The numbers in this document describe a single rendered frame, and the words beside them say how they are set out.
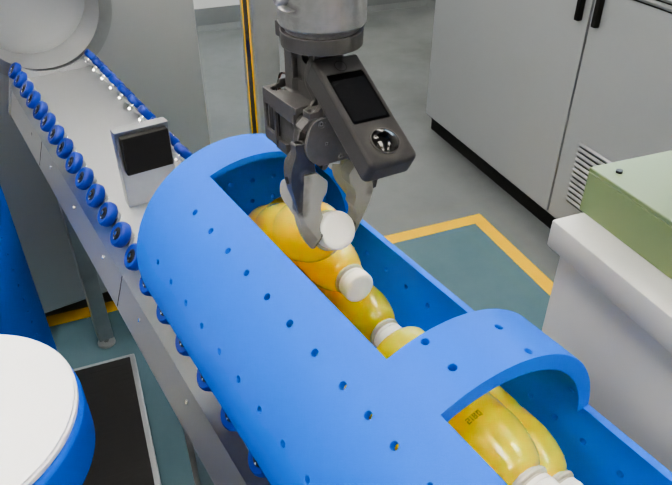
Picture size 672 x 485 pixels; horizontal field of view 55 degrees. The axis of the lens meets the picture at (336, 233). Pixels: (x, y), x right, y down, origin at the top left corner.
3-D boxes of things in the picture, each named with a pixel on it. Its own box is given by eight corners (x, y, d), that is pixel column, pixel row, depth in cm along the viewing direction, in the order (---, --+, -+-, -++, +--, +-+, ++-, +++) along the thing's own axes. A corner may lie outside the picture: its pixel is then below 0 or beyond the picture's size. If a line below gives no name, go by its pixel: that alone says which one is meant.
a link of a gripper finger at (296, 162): (319, 201, 63) (331, 117, 59) (328, 210, 62) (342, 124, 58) (276, 208, 61) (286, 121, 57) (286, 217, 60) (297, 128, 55)
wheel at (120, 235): (127, 218, 112) (116, 215, 111) (135, 231, 109) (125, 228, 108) (115, 240, 113) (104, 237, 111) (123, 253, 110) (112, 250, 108)
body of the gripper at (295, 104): (329, 125, 67) (328, 6, 60) (378, 158, 61) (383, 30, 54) (263, 143, 64) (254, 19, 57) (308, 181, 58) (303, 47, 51)
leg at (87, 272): (112, 335, 228) (71, 179, 192) (118, 344, 224) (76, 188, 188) (96, 341, 225) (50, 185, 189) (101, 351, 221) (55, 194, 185)
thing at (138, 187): (174, 187, 130) (163, 116, 121) (182, 196, 127) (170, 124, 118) (125, 202, 125) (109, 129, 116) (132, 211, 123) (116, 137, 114)
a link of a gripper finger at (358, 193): (349, 200, 71) (336, 128, 66) (381, 225, 67) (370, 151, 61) (325, 212, 70) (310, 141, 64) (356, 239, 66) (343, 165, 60)
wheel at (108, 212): (114, 199, 117) (104, 196, 116) (121, 210, 114) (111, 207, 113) (102, 220, 118) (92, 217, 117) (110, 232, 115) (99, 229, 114)
